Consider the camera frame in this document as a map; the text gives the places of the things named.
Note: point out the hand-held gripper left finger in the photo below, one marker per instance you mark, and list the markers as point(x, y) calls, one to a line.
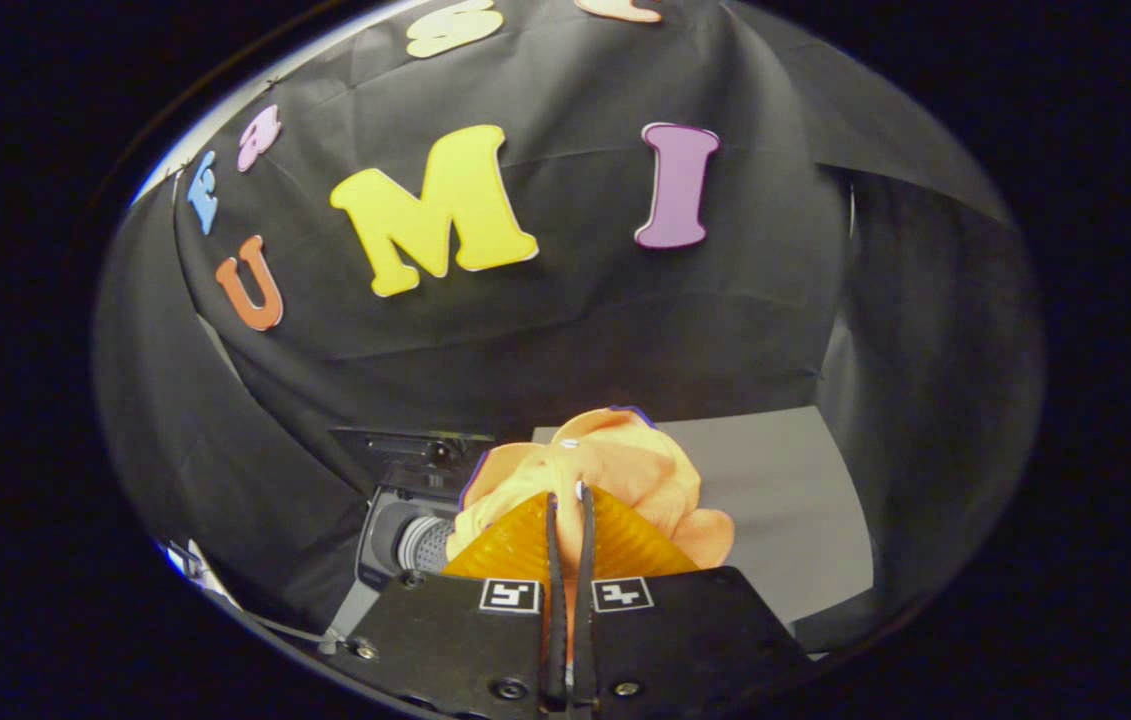
point(455, 640)

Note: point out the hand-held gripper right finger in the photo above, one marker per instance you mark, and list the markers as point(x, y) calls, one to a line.
point(685, 640)

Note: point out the grey washing machine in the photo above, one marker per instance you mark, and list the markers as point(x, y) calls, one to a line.
point(385, 530)

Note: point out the yellow orange garment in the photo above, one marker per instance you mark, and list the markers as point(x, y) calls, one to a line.
point(615, 465)

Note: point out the grey cabinet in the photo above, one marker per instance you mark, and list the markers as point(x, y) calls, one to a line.
point(785, 500)

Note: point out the white object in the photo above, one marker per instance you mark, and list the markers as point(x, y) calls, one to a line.
point(190, 565)

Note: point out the black backdrop cloth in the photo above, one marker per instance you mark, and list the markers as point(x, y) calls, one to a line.
point(565, 330)

